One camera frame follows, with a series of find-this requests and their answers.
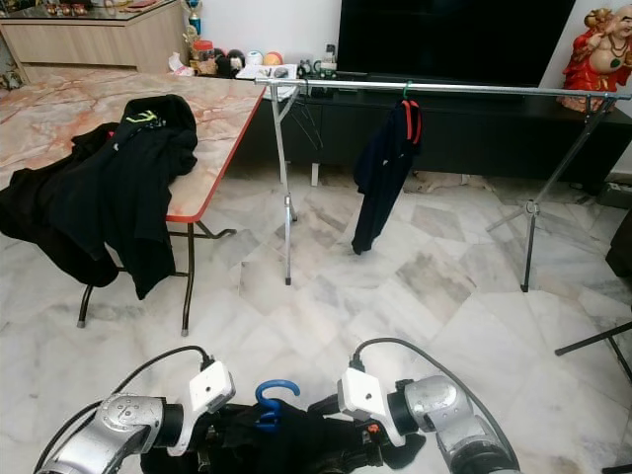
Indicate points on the plain black garment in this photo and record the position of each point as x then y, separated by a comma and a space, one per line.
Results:
306, 449

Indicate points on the blue plastic hanger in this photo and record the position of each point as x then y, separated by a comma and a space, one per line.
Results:
275, 391

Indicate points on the green plastic hanger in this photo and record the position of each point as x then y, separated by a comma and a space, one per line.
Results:
407, 92

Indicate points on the navy blue t-shirt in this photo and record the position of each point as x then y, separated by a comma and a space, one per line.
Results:
380, 173

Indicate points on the black shirt neon green logo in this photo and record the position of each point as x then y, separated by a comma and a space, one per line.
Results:
123, 193

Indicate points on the long black tv cabinet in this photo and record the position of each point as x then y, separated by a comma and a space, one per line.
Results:
484, 136

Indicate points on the dark brown sofa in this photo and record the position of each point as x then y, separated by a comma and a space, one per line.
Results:
622, 242

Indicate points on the black gadget cluster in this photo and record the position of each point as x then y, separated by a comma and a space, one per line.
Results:
311, 69

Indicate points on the white magazine stack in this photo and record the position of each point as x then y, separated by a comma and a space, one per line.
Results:
267, 72

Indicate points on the small clear bottle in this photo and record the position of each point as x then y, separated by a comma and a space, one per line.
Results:
329, 59

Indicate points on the silver clothes drying rack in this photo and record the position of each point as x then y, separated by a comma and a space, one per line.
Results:
464, 88

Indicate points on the marble folding table red edge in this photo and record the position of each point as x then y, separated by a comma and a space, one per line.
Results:
79, 114

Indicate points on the orange ball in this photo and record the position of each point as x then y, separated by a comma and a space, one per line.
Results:
273, 58

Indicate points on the white blue ball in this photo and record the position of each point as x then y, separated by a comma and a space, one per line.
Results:
254, 57

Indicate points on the black white plush toy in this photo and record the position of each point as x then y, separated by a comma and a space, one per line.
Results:
235, 61

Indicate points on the red lidded jar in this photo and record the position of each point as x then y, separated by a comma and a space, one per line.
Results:
203, 58

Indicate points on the pink tissue pack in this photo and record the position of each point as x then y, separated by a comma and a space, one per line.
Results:
180, 66

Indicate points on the large black television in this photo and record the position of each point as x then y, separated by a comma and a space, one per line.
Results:
454, 39

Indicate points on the light wooden cabinet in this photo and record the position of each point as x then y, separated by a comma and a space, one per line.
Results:
89, 41

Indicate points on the gold trophy blue ball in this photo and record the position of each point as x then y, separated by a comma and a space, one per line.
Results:
193, 10

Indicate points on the red laughing buddha statue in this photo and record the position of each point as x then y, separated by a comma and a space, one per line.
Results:
595, 61

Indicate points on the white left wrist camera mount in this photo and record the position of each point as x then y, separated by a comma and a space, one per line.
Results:
209, 388

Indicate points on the black metal frame chair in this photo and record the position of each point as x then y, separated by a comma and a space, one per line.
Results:
592, 341

